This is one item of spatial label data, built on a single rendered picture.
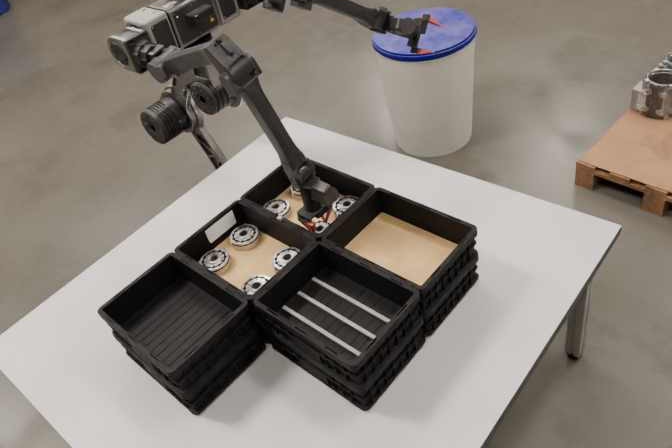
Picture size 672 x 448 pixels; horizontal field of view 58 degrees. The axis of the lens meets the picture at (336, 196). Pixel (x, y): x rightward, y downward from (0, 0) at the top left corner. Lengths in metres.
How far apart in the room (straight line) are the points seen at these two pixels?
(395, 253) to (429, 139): 1.73
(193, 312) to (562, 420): 1.44
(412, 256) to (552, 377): 0.96
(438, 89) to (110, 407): 2.29
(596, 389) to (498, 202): 0.85
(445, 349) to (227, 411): 0.67
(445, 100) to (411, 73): 0.27
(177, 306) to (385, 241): 0.71
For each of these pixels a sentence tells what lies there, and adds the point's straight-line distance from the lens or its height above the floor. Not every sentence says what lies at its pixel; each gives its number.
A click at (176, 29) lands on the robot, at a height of 1.45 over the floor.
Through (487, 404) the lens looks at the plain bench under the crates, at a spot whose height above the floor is 0.70.
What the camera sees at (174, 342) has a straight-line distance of 1.95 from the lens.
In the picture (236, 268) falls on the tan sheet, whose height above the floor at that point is 0.83.
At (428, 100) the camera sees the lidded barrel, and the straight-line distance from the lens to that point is 3.45.
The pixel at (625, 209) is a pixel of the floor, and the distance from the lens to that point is 3.37.
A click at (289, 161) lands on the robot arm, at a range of 1.82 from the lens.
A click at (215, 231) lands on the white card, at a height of 0.89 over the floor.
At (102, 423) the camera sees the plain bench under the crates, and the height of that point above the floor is 0.70.
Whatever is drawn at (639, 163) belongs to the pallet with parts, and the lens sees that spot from 3.41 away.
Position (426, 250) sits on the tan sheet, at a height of 0.83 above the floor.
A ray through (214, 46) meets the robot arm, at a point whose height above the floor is 1.57.
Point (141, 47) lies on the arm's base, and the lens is 2.09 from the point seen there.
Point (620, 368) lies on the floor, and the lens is 2.74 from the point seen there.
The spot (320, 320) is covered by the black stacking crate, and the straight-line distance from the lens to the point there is 1.84.
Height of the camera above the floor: 2.24
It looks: 39 degrees down
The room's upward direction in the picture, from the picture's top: 14 degrees counter-clockwise
